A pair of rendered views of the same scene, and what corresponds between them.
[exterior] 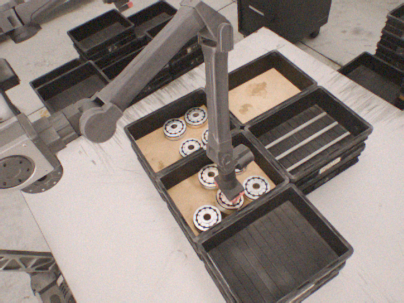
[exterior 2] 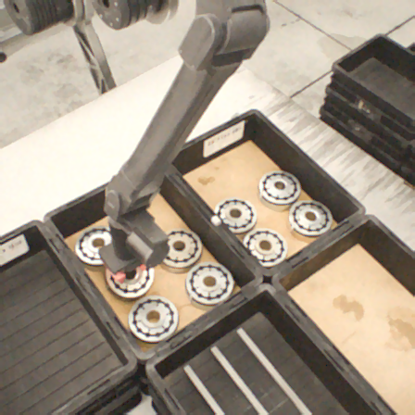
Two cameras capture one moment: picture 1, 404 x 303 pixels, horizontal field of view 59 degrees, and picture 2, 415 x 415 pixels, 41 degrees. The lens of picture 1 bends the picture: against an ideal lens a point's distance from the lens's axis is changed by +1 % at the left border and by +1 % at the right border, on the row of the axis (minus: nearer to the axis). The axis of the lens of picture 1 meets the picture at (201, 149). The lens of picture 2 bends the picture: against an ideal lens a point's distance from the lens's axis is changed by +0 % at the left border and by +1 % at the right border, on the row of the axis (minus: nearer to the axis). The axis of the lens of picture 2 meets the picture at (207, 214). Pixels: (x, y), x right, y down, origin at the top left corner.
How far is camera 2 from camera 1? 0.89 m
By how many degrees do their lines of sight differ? 41
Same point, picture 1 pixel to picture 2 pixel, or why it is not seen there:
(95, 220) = (137, 132)
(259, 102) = (370, 333)
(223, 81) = (176, 106)
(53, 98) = (382, 65)
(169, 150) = (236, 189)
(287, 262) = (14, 371)
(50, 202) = (167, 82)
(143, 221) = not seen: hidden behind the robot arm
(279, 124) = (314, 374)
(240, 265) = (19, 299)
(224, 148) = (121, 183)
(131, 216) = not seen: hidden behind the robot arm
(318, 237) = not seen: outside the picture
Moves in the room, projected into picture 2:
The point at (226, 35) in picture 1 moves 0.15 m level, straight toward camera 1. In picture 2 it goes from (198, 37) to (71, 39)
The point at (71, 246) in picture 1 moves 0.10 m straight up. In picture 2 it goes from (101, 116) to (97, 91)
